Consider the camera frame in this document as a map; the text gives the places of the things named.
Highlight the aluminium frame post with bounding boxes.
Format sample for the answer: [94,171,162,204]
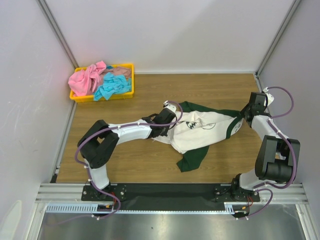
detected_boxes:
[36,0,79,69]
[255,0,302,77]

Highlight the pink t-shirt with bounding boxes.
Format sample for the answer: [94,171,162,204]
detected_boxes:
[68,61,107,97]

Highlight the yellow plastic bin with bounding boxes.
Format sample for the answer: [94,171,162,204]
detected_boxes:
[69,63,135,103]

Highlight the white green raglan t-shirt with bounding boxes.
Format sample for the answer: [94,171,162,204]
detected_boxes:
[154,101,243,172]

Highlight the white slotted cable duct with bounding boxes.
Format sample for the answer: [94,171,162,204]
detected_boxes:
[45,201,248,215]

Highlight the left aluminium frame post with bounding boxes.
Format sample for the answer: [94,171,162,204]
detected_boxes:
[36,0,79,69]

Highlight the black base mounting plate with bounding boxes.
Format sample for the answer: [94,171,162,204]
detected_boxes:
[81,183,261,211]

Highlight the right aluminium frame post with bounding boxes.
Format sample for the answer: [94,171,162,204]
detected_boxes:
[255,0,302,77]

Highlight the cyan t-shirt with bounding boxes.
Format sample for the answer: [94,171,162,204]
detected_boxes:
[93,72,132,101]

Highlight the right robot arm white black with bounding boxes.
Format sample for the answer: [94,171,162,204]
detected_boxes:
[229,88,301,201]

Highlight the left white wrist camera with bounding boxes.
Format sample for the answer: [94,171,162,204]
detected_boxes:
[163,100,177,113]

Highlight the mauve t-shirt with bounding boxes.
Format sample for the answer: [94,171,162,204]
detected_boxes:
[102,66,132,79]

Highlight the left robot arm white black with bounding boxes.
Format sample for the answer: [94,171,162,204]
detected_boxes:
[75,104,177,200]

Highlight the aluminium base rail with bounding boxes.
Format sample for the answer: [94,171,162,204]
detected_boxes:
[36,183,309,205]

